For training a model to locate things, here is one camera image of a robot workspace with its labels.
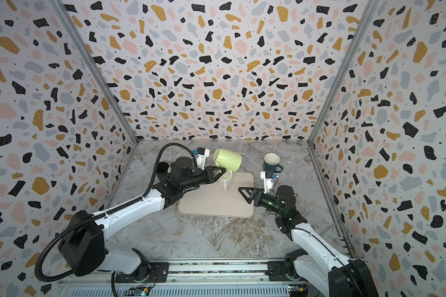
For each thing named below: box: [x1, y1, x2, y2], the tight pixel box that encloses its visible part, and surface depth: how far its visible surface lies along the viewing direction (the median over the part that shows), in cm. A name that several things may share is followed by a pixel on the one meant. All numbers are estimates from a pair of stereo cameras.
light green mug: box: [213, 147, 243, 179], surface depth 78 cm
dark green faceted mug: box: [262, 152, 284, 179], surface depth 102 cm
